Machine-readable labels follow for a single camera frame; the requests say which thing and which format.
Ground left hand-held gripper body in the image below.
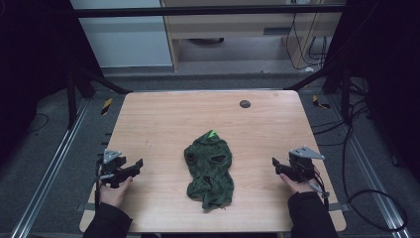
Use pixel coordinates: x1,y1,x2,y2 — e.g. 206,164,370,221
98,149,128,188

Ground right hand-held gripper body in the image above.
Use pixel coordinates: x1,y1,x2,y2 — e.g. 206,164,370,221
286,146,326,183

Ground green knitted balaclava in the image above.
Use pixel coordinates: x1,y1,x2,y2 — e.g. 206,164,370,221
183,129,235,210

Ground person's right hand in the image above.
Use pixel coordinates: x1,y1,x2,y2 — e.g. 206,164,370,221
279,171,323,195

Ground person's left hand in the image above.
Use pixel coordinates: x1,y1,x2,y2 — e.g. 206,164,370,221
98,177,134,209

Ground yellow black striped tape marker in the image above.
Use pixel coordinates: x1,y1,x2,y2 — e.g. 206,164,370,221
100,97,114,116
311,94,331,110

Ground black metal stand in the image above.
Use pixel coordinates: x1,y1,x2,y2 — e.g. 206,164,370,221
64,63,133,131
283,62,353,122

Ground white cabinet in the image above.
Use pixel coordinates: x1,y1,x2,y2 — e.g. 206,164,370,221
69,0,173,69

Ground black curtain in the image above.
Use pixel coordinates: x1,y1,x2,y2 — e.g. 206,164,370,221
0,0,105,167
321,0,420,182

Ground light wooden desk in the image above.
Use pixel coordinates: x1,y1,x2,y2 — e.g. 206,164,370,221
159,0,348,72

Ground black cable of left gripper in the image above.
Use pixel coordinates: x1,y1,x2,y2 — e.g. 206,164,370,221
94,154,104,210

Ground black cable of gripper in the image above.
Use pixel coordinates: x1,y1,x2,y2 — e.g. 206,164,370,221
94,154,104,210
306,169,331,211

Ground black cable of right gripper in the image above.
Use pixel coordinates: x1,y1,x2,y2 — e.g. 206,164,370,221
306,169,331,211

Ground aluminium floor rail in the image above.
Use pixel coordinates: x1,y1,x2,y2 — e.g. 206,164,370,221
10,98,91,238
325,95,412,238

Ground black looped floor cable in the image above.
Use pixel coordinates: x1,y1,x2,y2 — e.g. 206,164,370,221
341,125,409,233

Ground black hanging cables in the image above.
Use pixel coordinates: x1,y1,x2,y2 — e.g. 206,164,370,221
284,12,329,71

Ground black horizontal frame bar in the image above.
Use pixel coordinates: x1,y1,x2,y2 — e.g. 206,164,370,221
69,4,348,19

